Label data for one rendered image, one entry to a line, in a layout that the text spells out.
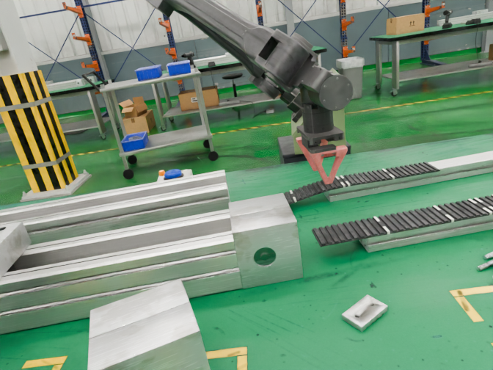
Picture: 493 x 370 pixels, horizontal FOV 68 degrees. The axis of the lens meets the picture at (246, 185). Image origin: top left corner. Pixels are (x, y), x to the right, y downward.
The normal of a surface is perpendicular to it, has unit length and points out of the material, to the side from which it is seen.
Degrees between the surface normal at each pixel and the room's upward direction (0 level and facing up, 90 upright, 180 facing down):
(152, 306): 0
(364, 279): 0
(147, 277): 90
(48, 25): 90
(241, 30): 58
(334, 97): 90
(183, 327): 0
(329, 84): 90
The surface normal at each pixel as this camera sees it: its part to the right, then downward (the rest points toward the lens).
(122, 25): 0.00, 0.38
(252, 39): -0.47, -0.14
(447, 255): -0.15, -0.91
